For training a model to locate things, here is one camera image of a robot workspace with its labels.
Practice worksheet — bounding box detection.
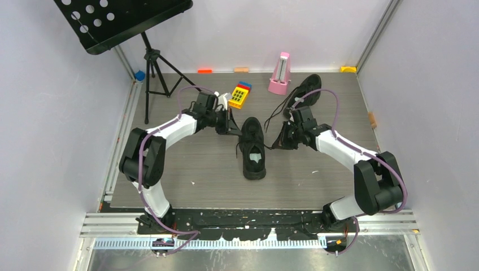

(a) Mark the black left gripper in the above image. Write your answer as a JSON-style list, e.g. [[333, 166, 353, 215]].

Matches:
[[206, 107, 241, 136]]

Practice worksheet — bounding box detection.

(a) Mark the black suede sneaker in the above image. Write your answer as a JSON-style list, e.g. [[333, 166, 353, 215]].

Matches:
[[264, 74, 322, 131], [236, 117, 269, 181]]

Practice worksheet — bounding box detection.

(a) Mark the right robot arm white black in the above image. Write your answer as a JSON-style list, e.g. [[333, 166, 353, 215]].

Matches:
[[272, 107, 407, 232]]

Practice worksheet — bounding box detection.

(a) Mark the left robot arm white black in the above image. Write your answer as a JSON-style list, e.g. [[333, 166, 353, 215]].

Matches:
[[119, 92, 241, 234]]

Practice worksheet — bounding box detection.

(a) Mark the yellow toy brick block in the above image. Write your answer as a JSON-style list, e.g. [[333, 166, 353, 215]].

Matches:
[[228, 86, 250, 109]]

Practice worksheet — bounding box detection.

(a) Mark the red toy block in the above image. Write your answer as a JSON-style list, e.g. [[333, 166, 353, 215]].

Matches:
[[237, 84, 250, 91]]

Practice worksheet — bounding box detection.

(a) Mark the blue toy block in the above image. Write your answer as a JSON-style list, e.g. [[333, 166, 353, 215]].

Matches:
[[238, 81, 252, 89]]

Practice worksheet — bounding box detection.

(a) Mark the orange block on ledge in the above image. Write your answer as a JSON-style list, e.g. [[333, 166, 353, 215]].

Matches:
[[197, 69, 212, 74]]

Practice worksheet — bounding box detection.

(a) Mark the pink metronome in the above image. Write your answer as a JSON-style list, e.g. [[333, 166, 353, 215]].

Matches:
[[268, 52, 290, 95]]

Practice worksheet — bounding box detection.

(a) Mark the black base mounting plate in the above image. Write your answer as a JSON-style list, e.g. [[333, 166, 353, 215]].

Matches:
[[136, 208, 358, 241]]

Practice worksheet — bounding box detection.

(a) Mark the wooden block right edge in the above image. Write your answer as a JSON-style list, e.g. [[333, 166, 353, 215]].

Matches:
[[368, 112, 377, 129]]

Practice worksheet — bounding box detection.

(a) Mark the yellow piece in corner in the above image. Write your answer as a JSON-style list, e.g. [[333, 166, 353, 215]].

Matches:
[[339, 66, 357, 73]]

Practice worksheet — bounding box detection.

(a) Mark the blue piece by stand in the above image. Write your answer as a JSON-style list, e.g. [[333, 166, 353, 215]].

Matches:
[[134, 71, 146, 82]]

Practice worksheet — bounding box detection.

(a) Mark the black music stand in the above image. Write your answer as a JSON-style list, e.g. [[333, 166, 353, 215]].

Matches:
[[53, 0, 206, 125]]

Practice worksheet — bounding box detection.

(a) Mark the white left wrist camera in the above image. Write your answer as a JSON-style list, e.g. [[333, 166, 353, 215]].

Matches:
[[215, 92, 232, 111]]

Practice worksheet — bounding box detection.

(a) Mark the aluminium rail frame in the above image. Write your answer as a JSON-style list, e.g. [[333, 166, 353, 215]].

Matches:
[[80, 212, 420, 250]]

